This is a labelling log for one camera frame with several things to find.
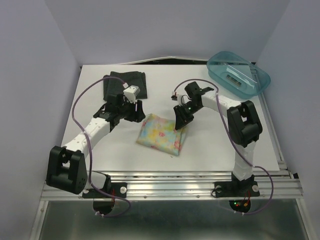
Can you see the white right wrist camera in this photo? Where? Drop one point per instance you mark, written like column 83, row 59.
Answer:
column 180, row 98

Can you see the dark dotted skirt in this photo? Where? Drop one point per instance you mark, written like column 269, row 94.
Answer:
column 135, row 78

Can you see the pastel floral skirt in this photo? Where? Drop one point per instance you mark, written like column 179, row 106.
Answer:
column 160, row 134

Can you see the metal lower shelf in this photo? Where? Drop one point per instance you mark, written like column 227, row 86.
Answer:
column 170, row 220

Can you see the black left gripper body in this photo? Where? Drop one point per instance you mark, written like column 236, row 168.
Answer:
column 127, row 111

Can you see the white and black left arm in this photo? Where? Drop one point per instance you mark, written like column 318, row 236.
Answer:
column 70, row 166

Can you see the teal plastic basket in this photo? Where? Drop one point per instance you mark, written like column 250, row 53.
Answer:
column 237, row 75

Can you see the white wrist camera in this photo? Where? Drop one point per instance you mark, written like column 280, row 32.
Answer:
column 180, row 98
column 131, row 93

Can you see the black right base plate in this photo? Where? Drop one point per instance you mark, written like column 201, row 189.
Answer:
column 231, row 189

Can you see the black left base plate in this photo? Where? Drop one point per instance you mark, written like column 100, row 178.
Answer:
column 118, row 189

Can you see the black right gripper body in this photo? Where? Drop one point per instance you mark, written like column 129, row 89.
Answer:
column 186, row 110

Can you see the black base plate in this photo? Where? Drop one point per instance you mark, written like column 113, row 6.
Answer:
column 118, row 189
column 231, row 189

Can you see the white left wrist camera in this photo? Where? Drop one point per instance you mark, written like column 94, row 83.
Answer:
column 131, row 93

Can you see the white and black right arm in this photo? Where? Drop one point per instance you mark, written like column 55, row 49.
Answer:
column 241, row 123

